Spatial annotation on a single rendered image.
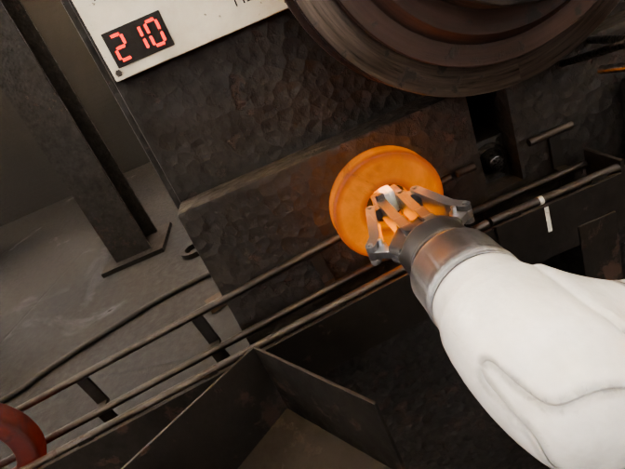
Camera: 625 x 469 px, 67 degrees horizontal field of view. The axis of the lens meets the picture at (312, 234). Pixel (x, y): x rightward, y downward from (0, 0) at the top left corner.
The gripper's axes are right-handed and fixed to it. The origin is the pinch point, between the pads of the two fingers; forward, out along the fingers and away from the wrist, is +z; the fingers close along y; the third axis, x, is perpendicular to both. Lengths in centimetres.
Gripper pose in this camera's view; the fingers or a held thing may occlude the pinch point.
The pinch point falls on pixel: (382, 193)
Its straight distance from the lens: 64.6
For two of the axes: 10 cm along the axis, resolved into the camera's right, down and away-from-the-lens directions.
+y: 9.2, -4.0, 0.0
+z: -1.9, -4.2, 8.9
